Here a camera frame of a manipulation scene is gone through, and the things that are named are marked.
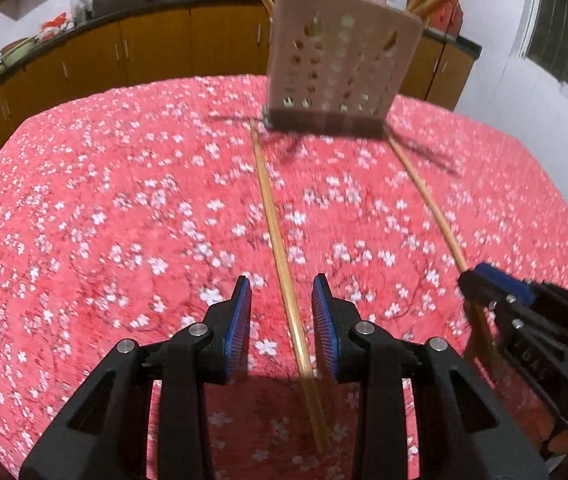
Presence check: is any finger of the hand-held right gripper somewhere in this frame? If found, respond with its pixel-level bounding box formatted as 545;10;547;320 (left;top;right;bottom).
474;262;535;306
458;269;530;346

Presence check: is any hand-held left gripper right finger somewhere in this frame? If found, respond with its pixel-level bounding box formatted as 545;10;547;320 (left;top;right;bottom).
311;273;550;480

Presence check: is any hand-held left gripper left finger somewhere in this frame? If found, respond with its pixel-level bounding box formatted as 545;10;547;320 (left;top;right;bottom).
18;275;253;480

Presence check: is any perforated metal chopstick holder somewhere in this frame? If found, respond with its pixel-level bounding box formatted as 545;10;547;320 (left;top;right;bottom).
263;0;423;138

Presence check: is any red floral tablecloth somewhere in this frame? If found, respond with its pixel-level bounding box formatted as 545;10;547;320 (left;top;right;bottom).
0;74;568;480

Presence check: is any orange base cabinet unit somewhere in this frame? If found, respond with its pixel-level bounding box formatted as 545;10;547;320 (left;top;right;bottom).
0;0;482;176

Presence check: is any small red plastic bag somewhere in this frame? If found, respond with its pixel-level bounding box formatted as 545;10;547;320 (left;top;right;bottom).
38;12;74;41

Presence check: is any green basin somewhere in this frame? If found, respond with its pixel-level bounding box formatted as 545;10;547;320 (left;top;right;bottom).
0;36;34;66

